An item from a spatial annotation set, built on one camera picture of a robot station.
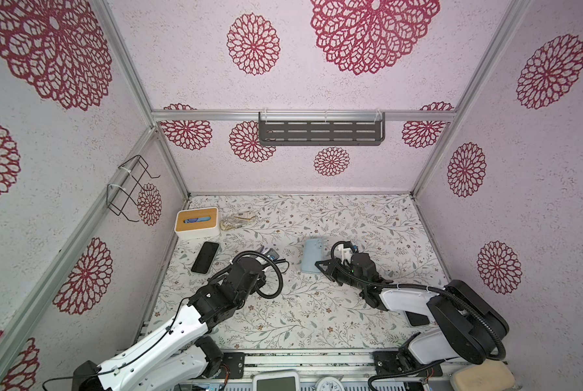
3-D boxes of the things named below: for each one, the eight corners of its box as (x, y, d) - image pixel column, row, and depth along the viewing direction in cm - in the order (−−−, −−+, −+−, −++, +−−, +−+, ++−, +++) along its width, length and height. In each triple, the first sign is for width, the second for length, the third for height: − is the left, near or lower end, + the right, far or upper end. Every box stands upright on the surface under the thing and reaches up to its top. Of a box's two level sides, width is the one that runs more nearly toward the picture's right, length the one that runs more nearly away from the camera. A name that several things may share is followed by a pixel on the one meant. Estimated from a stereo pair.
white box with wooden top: (176, 240, 106) (171, 232, 101) (181, 218, 114) (177, 209, 109) (219, 236, 107) (216, 228, 103) (221, 214, 115) (218, 206, 111)
